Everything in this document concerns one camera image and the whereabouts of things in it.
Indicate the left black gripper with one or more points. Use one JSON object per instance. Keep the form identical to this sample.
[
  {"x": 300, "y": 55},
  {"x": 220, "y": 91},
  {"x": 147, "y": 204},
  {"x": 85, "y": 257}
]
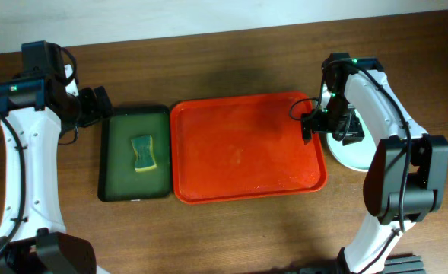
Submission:
[{"x": 95, "y": 103}]

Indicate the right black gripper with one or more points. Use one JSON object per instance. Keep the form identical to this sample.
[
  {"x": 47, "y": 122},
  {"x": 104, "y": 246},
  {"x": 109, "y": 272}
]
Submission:
[{"x": 323, "y": 123}]

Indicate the mint green plate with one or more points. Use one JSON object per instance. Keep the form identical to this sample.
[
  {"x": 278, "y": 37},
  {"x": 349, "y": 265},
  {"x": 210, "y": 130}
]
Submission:
[{"x": 356, "y": 156}]

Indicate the yellow green sponge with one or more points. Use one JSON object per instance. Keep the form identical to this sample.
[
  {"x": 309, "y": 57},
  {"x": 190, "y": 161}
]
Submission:
[{"x": 143, "y": 147}]

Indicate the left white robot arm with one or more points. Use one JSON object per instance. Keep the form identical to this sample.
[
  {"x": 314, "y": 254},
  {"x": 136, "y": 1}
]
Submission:
[{"x": 34, "y": 113}]

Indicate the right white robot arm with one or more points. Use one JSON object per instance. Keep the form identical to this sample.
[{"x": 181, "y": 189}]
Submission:
[{"x": 406, "y": 178}]

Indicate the dark green tray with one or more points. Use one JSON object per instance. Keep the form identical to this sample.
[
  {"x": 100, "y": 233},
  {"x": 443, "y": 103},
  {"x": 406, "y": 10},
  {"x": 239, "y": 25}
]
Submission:
[{"x": 120, "y": 179}]

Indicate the red plastic tray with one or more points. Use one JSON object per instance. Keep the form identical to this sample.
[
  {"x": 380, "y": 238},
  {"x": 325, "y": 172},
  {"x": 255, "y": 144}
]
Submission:
[{"x": 244, "y": 147}]

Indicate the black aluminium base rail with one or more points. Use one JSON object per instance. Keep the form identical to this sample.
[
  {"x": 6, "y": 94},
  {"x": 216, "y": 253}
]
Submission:
[{"x": 393, "y": 265}]

